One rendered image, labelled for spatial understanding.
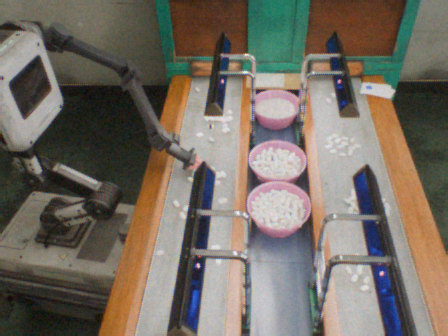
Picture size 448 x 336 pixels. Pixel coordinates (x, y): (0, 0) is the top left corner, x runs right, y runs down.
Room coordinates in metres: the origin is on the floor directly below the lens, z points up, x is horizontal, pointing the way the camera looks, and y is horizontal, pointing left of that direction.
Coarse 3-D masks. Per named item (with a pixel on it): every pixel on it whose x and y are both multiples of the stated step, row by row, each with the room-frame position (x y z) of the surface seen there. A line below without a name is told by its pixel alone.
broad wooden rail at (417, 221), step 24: (384, 120) 1.74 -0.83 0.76; (384, 144) 1.56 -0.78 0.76; (408, 168) 1.39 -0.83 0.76; (408, 192) 1.25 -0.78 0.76; (408, 216) 1.12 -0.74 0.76; (408, 240) 1.01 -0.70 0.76; (432, 240) 1.00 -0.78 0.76; (432, 264) 0.89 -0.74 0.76; (432, 288) 0.80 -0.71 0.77; (432, 312) 0.71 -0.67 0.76
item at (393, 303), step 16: (352, 176) 1.07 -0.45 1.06; (368, 176) 1.02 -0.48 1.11; (368, 192) 0.96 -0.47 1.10; (368, 208) 0.90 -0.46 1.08; (368, 224) 0.85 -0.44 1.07; (368, 240) 0.79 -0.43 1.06; (384, 240) 0.76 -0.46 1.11; (384, 272) 0.67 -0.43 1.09; (400, 272) 0.68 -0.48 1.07; (384, 288) 0.62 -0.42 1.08; (400, 288) 0.60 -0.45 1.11; (384, 304) 0.58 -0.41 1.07; (400, 304) 0.56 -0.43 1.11; (384, 320) 0.54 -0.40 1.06; (400, 320) 0.52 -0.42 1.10
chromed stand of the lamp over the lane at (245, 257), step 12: (192, 216) 0.89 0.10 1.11; (204, 216) 0.89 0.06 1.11; (216, 216) 0.88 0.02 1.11; (228, 216) 0.88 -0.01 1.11; (240, 216) 0.87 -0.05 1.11; (192, 252) 0.74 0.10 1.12; (204, 252) 0.74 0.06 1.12; (216, 252) 0.74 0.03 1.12; (228, 252) 0.74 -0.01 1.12; (240, 252) 0.74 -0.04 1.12
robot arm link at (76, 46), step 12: (60, 24) 1.77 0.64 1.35; (60, 36) 1.71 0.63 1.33; (72, 36) 1.75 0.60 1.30; (48, 48) 1.70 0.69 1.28; (60, 48) 1.75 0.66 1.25; (72, 48) 1.75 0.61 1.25; (84, 48) 1.77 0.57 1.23; (96, 48) 1.84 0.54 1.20; (96, 60) 1.80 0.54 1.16; (108, 60) 1.82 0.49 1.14; (120, 60) 1.87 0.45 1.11; (120, 72) 1.85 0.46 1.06
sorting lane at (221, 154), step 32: (192, 96) 2.09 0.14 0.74; (192, 128) 1.80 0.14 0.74; (224, 128) 1.78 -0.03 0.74; (224, 160) 1.54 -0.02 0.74; (224, 192) 1.33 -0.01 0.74; (160, 224) 1.17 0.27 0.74; (224, 224) 1.15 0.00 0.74; (160, 256) 1.01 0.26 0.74; (160, 288) 0.87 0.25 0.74; (224, 288) 0.85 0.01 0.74; (160, 320) 0.74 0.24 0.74; (224, 320) 0.73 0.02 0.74
